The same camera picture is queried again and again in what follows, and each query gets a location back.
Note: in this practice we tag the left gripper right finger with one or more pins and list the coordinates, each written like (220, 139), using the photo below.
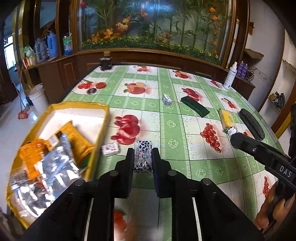
(162, 180)

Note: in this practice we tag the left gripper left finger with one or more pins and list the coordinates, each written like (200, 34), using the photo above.
(123, 180)

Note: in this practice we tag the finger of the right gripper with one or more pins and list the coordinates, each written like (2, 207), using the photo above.
(262, 152)

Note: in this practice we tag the white blue milk candy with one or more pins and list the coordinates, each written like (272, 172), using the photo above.
(110, 149)

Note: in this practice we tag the blue white patterned candy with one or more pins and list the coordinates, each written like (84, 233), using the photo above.
(143, 156)

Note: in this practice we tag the cracker pack green end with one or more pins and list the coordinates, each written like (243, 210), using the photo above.
(228, 123)

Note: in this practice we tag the silver foil snack bag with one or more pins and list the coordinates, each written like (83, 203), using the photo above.
(58, 170)

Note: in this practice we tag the dark green snack pouch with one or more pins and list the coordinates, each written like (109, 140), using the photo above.
(194, 105)

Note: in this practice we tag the orange peanut cracker pack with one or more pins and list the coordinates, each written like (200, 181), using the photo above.
(52, 141)

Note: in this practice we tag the orange text snack pack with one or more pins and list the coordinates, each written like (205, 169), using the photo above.
(31, 153)

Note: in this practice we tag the clear plastic snack bag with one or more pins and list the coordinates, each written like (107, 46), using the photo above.
(31, 194)

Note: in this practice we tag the person's right hand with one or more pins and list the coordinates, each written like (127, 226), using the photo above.
(281, 210)

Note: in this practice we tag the black glasses case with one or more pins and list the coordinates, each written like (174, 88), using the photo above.
(252, 124)

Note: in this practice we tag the yellow white foam tray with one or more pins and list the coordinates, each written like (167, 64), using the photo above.
(91, 119)

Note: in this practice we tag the small wrapped candy far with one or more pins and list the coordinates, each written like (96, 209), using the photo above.
(166, 100)

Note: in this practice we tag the purple bottles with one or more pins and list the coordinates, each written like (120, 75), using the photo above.
(242, 70)

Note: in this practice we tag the white spray bottle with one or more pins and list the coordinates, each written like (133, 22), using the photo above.
(230, 76)

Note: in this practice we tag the white plastic bucket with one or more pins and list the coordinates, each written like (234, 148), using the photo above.
(38, 97)

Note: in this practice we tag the dark ink bottle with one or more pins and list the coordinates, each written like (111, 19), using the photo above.
(105, 61)

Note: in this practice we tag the red broom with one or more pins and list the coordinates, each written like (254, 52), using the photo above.
(23, 113)

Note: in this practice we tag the wooden cabinet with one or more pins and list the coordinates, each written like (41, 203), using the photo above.
(59, 75)

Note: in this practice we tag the flower aquarium display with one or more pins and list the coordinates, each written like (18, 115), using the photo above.
(198, 29)

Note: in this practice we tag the grey thermos jug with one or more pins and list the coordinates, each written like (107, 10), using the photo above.
(40, 50)

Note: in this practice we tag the blue thermos jug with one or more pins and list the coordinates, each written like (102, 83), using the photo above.
(52, 45)

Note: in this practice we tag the green white bag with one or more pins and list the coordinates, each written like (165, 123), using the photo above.
(28, 51)

